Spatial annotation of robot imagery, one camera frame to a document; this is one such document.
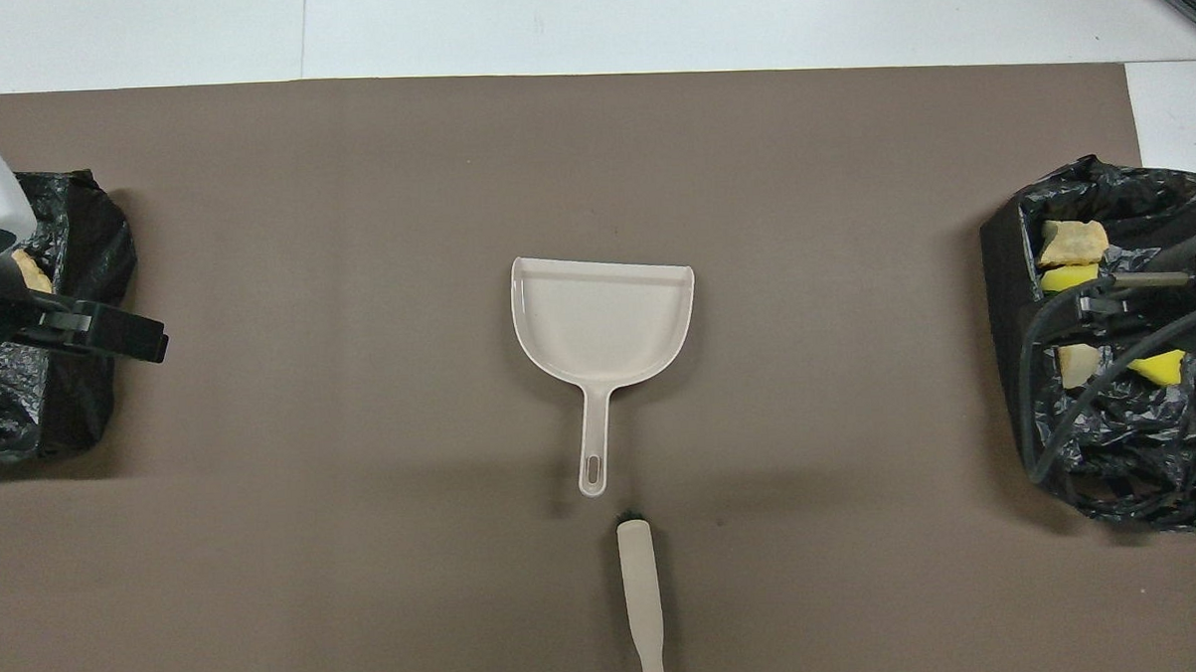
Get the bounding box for pale bread chunk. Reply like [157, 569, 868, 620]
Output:
[1037, 217, 1111, 267]
[1056, 342, 1105, 391]

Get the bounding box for beige plastic dustpan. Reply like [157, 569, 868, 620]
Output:
[509, 252, 704, 501]

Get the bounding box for black trash bag bin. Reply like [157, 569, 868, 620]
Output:
[977, 151, 1196, 537]
[0, 167, 146, 465]

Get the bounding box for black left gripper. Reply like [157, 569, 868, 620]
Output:
[0, 256, 170, 370]

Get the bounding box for brown table mat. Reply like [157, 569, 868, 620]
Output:
[0, 50, 1196, 672]

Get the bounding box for small yellow sponge piece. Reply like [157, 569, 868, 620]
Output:
[1040, 263, 1101, 294]
[1127, 349, 1188, 389]

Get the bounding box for beige hand brush black bristles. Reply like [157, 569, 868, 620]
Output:
[616, 513, 668, 672]

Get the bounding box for orange white croissant piece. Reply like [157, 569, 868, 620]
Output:
[10, 248, 56, 296]

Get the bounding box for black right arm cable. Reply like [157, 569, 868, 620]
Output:
[1016, 270, 1196, 486]

